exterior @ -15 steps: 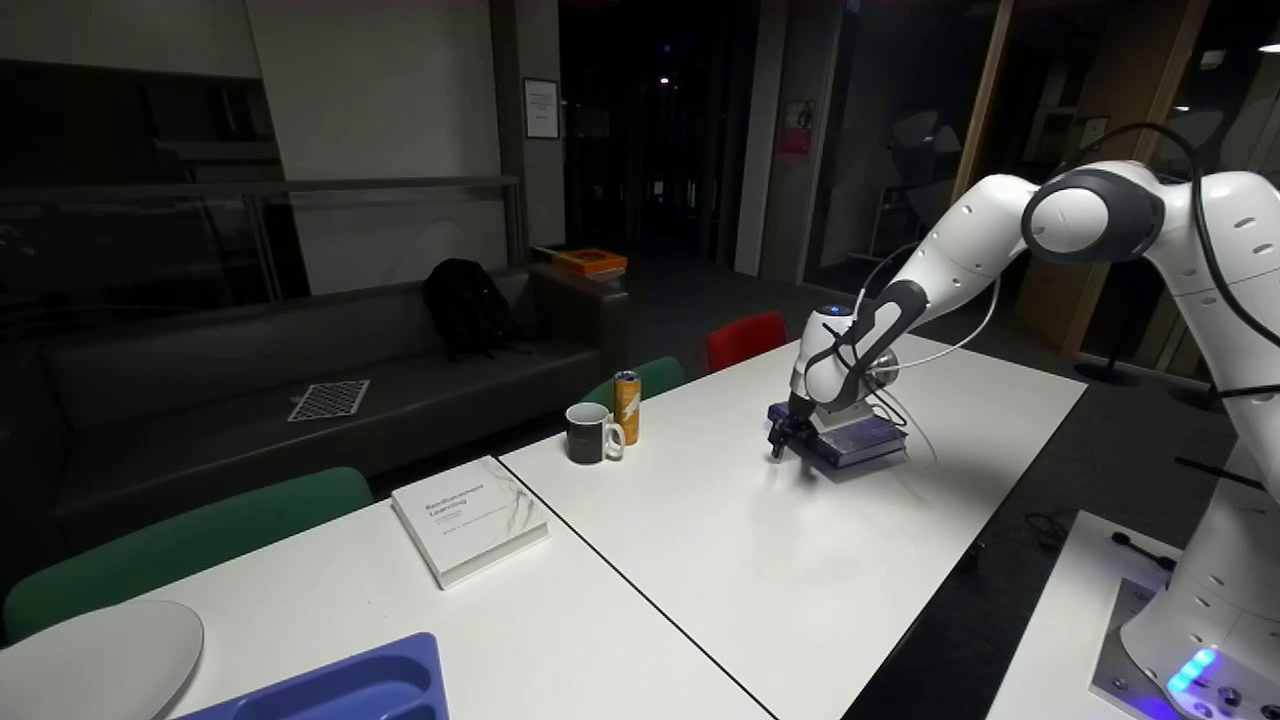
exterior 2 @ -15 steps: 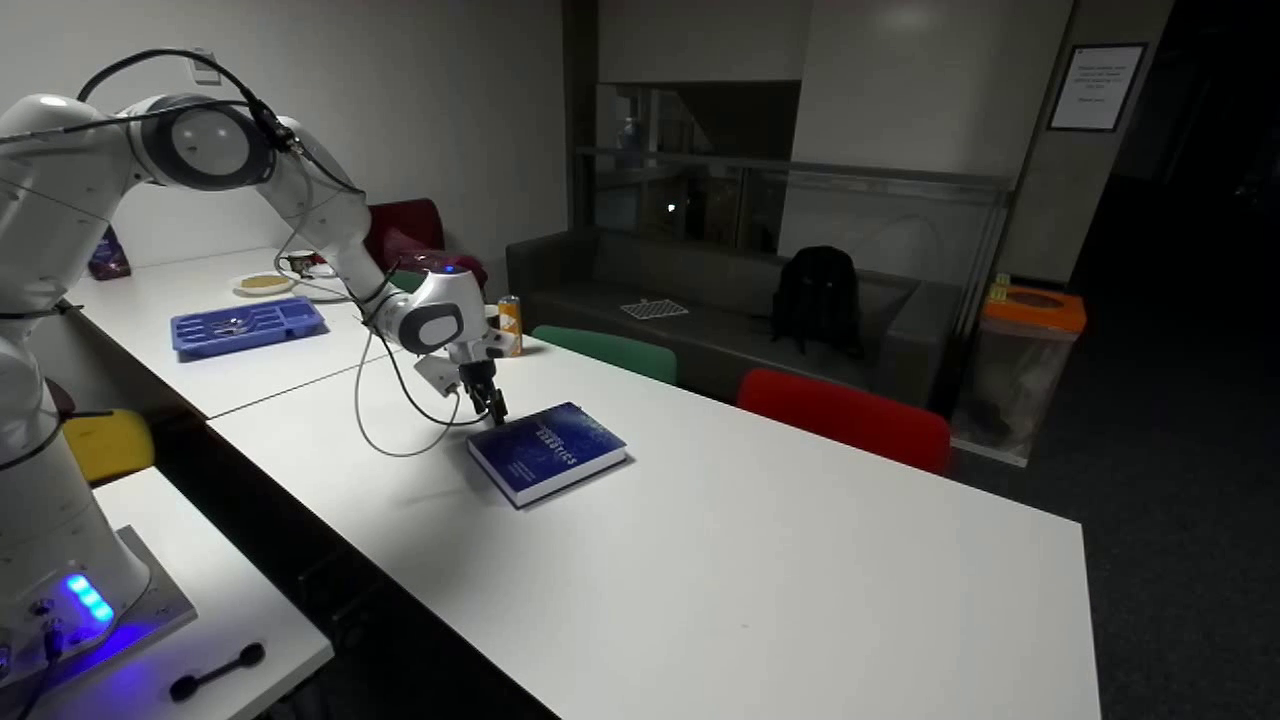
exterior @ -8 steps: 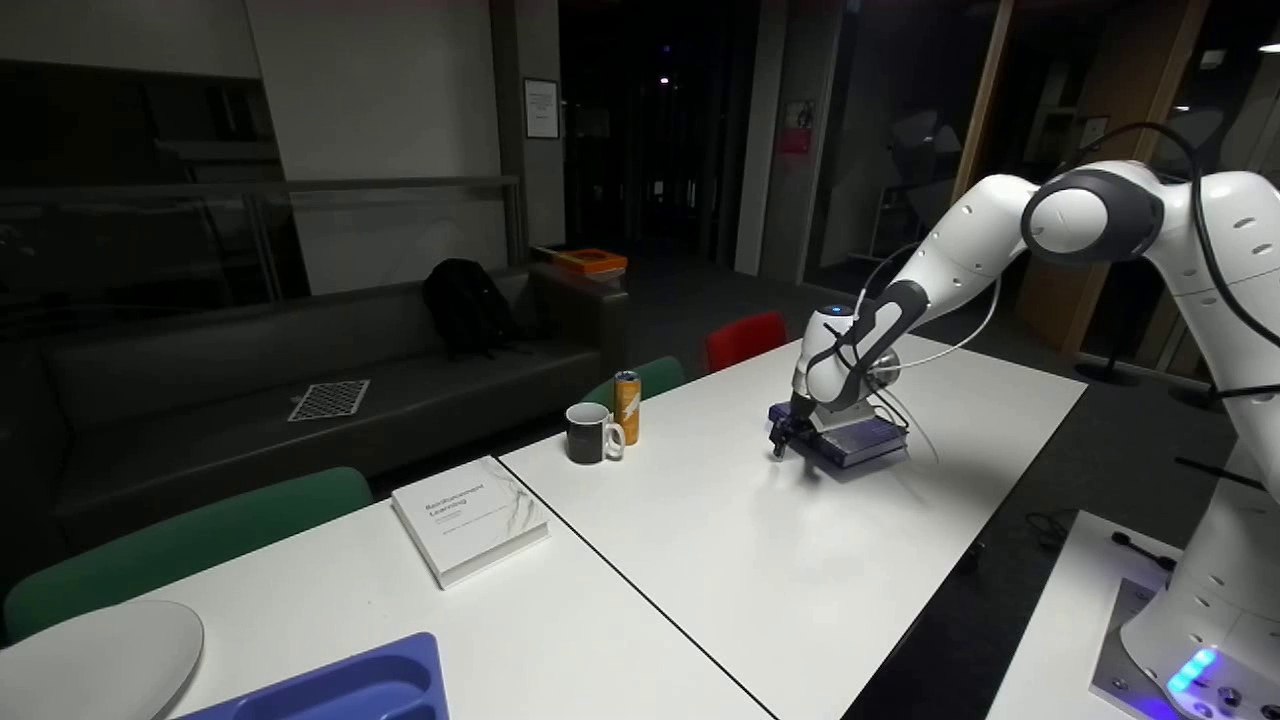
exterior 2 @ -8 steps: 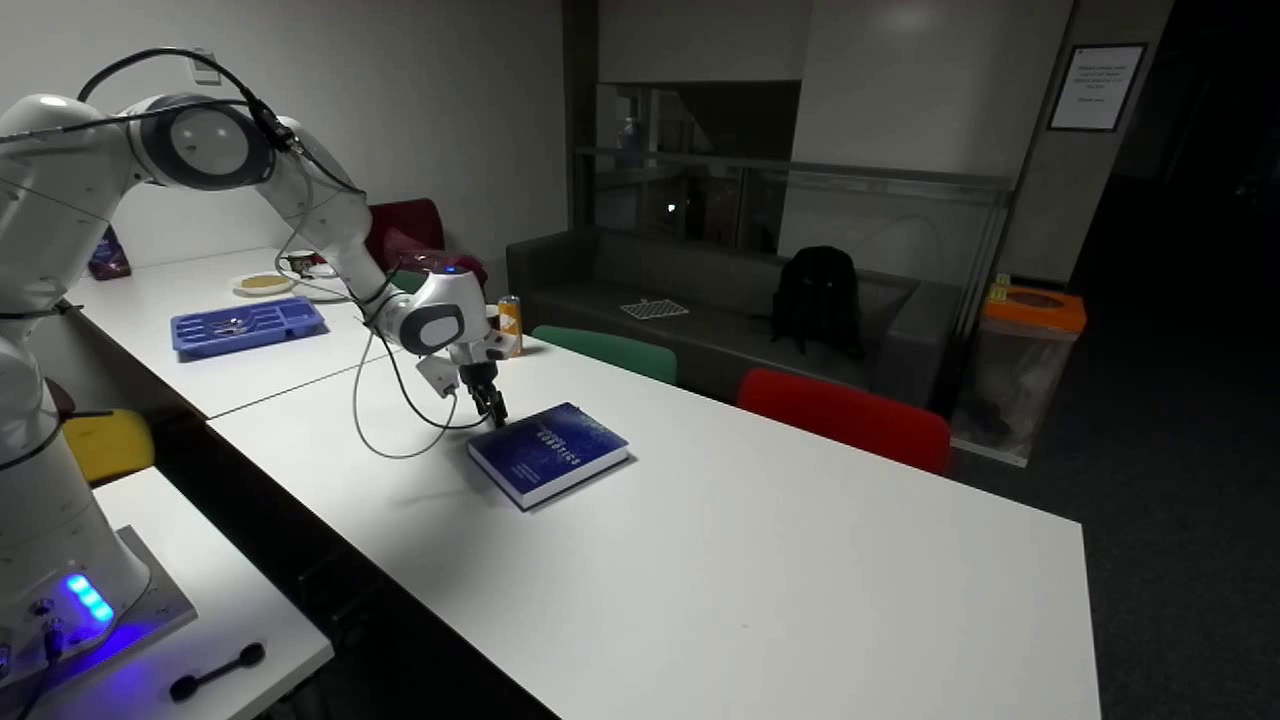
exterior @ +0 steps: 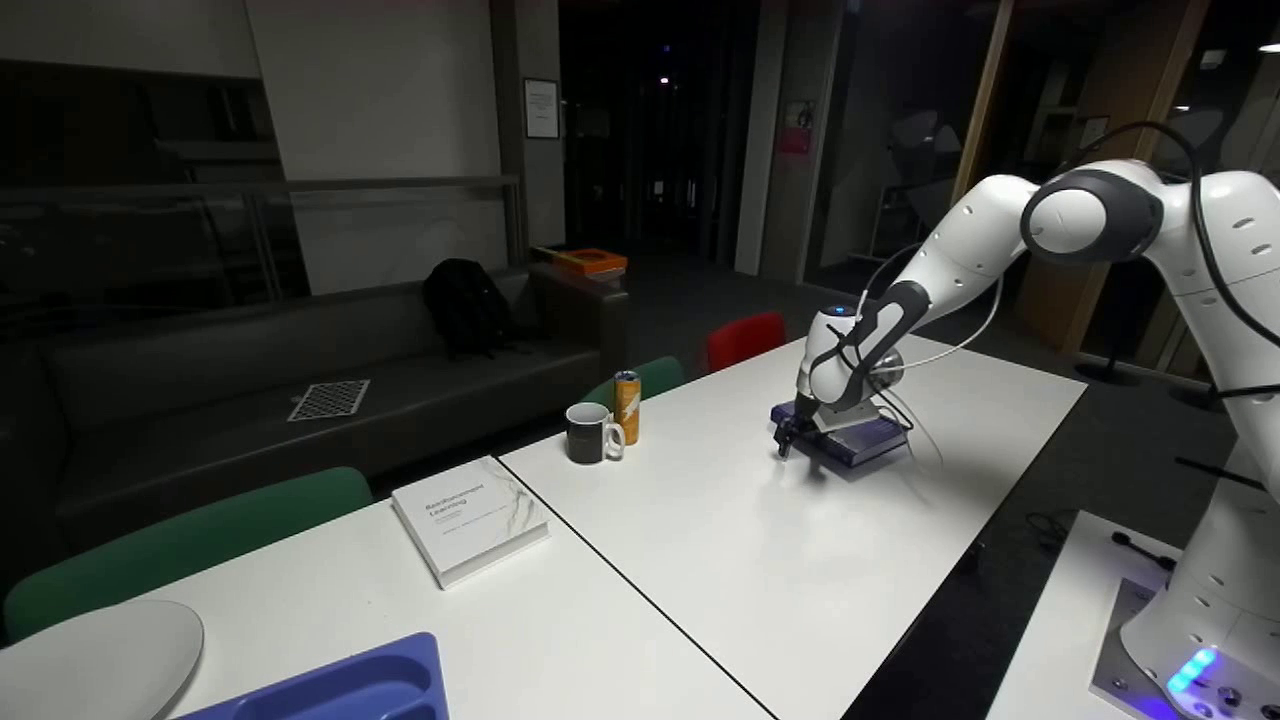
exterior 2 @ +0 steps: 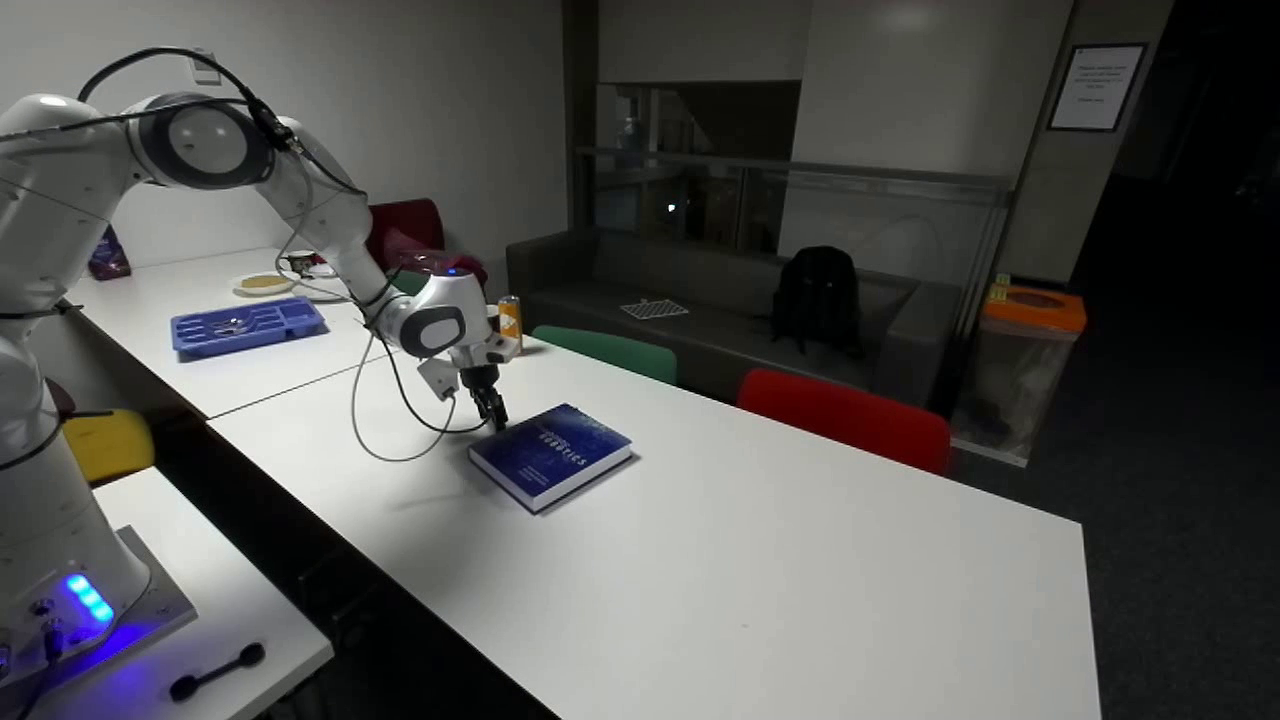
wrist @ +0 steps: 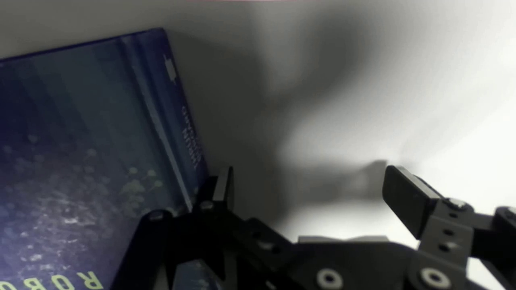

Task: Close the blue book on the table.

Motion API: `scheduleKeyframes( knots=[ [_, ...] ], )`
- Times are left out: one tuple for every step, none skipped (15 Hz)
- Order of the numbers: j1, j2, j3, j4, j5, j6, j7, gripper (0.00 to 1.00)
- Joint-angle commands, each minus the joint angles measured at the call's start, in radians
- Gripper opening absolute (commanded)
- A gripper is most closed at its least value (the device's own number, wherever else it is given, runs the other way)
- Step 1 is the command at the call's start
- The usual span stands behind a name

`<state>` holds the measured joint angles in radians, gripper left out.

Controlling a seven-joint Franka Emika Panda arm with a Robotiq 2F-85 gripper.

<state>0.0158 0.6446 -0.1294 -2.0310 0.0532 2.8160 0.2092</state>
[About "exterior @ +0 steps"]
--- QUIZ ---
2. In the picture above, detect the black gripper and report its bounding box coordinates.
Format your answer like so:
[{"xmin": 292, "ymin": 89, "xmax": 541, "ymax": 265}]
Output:
[{"xmin": 766, "ymin": 396, "xmax": 826, "ymax": 460}]

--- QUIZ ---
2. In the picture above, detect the white closed book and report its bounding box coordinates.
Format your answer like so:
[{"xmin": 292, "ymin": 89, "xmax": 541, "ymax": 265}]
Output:
[{"xmin": 388, "ymin": 453, "xmax": 553, "ymax": 591}]

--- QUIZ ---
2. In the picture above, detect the small green chair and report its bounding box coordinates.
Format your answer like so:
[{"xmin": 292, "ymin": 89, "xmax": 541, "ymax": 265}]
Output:
[{"xmin": 580, "ymin": 350, "xmax": 694, "ymax": 414}]

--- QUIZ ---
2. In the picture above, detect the orange drink can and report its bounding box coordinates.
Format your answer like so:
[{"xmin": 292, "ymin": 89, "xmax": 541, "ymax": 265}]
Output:
[{"xmin": 606, "ymin": 369, "xmax": 644, "ymax": 449}]

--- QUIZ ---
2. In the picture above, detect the dark side cabinet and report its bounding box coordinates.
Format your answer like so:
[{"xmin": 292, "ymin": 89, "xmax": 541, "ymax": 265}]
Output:
[{"xmin": 529, "ymin": 265, "xmax": 632, "ymax": 369}]

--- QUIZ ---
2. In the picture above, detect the orange box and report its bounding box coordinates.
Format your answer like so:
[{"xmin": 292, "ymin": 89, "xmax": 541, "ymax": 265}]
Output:
[{"xmin": 529, "ymin": 243, "xmax": 632, "ymax": 283}]

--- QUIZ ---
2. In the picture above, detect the black backpack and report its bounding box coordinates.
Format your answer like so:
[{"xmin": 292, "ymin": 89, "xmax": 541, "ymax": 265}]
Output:
[{"xmin": 419, "ymin": 255, "xmax": 515, "ymax": 361}]

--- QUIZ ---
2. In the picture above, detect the blue plastic tray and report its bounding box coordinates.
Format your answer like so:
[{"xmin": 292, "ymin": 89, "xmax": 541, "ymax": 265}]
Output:
[{"xmin": 175, "ymin": 628, "xmax": 456, "ymax": 720}]

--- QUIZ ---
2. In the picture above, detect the dark sofa bench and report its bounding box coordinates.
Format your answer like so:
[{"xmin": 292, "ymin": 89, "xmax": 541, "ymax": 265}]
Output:
[{"xmin": 0, "ymin": 273, "xmax": 612, "ymax": 534}]

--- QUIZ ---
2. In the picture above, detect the white round plate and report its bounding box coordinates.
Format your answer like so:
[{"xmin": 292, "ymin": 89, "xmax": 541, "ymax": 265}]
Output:
[{"xmin": 0, "ymin": 595, "xmax": 208, "ymax": 720}]

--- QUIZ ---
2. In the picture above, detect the dark mug with white handle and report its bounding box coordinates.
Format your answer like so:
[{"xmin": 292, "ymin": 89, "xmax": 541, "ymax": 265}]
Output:
[{"xmin": 559, "ymin": 400, "xmax": 626, "ymax": 466}]

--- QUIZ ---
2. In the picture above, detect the red wall sign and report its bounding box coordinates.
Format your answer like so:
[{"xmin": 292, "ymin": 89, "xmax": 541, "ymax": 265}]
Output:
[{"xmin": 776, "ymin": 100, "xmax": 817, "ymax": 162}]

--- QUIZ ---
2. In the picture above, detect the white wall notice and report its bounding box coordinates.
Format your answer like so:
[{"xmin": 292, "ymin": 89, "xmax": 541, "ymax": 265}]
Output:
[{"xmin": 519, "ymin": 74, "xmax": 564, "ymax": 142}]

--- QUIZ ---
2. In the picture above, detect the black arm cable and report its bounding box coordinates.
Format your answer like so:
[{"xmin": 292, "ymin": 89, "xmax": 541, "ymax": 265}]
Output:
[{"xmin": 1065, "ymin": 116, "xmax": 1280, "ymax": 405}]

